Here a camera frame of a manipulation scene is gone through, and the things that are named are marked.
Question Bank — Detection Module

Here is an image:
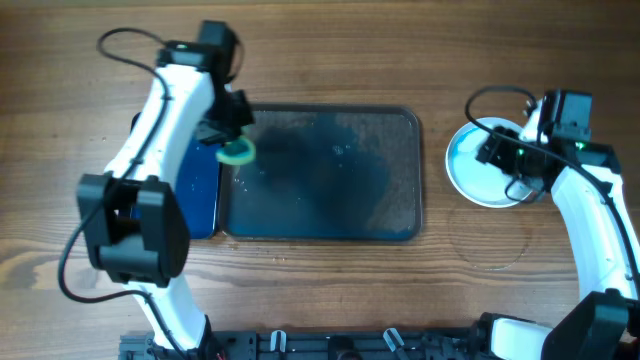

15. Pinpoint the black large serving tray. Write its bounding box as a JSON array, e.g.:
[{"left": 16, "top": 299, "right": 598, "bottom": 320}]
[{"left": 217, "top": 103, "right": 424, "bottom": 243}]

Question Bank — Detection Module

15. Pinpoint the green yellow sponge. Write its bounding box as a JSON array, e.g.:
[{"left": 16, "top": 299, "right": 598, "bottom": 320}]
[{"left": 216, "top": 136, "right": 256, "bottom": 166}]

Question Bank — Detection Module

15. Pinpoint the white plate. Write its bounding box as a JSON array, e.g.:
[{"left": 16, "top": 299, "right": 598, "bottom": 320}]
[{"left": 445, "top": 123, "right": 544, "bottom": 208}]

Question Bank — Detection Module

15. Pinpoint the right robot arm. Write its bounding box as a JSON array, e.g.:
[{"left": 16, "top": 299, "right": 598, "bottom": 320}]
[{"left": 467, "top": 89, "right": 639, "bottom": 359}]

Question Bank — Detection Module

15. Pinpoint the black small tray with water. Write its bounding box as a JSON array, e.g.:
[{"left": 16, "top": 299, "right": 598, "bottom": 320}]
[{"left": 174, "top": 138, "right": 220, "bottom": 240}]

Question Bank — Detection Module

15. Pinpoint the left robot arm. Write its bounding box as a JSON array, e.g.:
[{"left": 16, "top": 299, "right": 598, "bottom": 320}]
[{"left": 72, "top": 20, "right": 256, "bottom": 359}]

